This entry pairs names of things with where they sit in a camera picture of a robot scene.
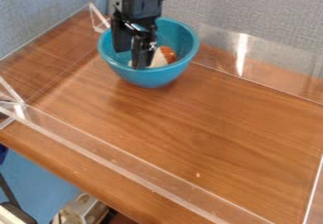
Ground white power strip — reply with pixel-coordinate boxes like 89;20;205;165
50;192;110;224

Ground blue bowl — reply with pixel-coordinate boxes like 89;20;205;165
98;17;201;88

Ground black stand leg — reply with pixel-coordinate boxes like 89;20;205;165
0;173;38;224

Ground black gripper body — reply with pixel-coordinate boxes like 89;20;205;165
113;0;165;31

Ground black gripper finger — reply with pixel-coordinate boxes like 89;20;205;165
111;19;133;52
131;30;157;69

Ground clear acrylic tray walls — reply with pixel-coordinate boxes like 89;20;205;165
0;6;323;224

